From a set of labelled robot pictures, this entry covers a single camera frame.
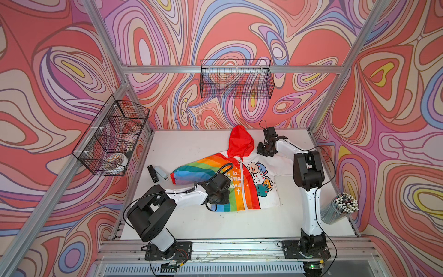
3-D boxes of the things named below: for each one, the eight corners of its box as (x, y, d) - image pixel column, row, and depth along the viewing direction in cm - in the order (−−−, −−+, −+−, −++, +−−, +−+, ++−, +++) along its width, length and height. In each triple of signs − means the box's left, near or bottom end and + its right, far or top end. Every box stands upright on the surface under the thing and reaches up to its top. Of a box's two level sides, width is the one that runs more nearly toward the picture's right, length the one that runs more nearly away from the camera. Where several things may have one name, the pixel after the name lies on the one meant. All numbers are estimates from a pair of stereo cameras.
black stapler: (154, 183, 95) (152, 180, 92) (148, 169, 101) (146, 166, 98) (160, 180, 96) (158, 177, 94) (154, 167, 102) (152, 163, 100)
